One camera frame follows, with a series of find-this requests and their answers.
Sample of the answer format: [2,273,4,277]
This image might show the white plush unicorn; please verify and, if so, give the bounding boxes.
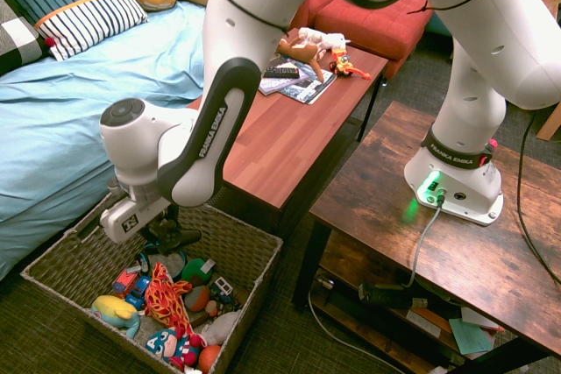
[297,26,352,60]

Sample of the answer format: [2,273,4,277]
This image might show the reddish wooden coffee table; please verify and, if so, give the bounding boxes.
[186,27,389,235]

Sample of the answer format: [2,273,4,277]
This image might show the red toy truck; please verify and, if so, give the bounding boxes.
[111,267,141,299]

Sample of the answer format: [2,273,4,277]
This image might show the blue toy car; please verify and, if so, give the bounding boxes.
[125,275,153,310]

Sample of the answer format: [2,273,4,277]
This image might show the white navy striped pillow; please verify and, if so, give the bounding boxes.
[34,0,149,62]

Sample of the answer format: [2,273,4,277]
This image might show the red fabric ottoman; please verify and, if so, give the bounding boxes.
[314,0,435,80]

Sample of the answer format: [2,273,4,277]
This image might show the teal sofa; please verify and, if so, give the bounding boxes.
[423,0,453,39]

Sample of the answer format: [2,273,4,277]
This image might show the black remote control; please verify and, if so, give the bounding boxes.
[261,66,301,80]

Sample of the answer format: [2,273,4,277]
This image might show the yellow blue plush doll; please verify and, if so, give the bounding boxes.
[90,294,141,339]

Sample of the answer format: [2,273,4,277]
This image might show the black cable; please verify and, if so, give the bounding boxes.
[516,110,561,286]

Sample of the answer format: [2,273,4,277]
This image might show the brown plush animal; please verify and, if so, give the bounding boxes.
[274,36,326,84]

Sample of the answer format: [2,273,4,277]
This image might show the blue black headphones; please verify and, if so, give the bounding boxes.
[136,242,188,281]

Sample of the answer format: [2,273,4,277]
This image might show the brown orange plush ball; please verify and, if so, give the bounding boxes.
[183,285,211,314]

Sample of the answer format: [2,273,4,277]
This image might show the blue cover magazine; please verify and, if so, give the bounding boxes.
[279,67,337,106]

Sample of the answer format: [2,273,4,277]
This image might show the Captain America plush doll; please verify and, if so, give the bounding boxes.
[146,326,208,373]

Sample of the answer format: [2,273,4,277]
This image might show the green plush ball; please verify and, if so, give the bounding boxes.
[181,258,217,287]

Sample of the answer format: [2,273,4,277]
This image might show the white floor cable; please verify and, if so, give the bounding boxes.
[308,288,407,374]

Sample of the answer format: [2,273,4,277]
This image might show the white paper sheet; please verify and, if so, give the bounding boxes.
[459,306,501,329]

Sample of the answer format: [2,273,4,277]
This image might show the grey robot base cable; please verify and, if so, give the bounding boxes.
[402,192,446,290]

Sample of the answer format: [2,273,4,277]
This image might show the black power brick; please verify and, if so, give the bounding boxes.
[358,282,429,310]

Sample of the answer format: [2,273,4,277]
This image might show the black white checked pillow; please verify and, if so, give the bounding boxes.
[0,0,52,77]

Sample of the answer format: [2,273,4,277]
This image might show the white plush toy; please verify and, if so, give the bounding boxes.
[202,311,241,346]

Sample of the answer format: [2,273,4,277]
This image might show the blue toy jeep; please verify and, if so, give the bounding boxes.
[209,276,240,314]

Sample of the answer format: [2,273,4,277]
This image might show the bed with light blue sheet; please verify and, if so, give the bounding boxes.
[0,0,229,281]

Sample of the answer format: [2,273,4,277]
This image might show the grey wicker basket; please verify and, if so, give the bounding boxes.
[20,192,284,374]

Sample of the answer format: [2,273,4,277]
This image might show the rustic brown side table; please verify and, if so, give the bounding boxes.
[291,101,561,374]

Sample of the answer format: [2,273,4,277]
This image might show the orange toy vehicle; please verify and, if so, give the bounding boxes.
[329,47,373,81]

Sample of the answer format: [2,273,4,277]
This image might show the orange flame pattern plush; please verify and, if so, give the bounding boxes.
[144,262,196,340]

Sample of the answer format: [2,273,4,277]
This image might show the black gamepad controller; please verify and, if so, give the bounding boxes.
[146,215,202,256]

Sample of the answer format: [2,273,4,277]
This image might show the teal paper envelope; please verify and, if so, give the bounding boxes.
[447,317,495,356]

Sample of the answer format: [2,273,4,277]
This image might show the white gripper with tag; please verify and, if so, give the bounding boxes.
[99,194,181,245]

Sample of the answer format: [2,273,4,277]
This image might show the light wooden furniture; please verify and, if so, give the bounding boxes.
[536,102,561,142]

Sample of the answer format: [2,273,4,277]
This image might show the purple cover magazine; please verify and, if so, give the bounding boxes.
[258,72,319,95]

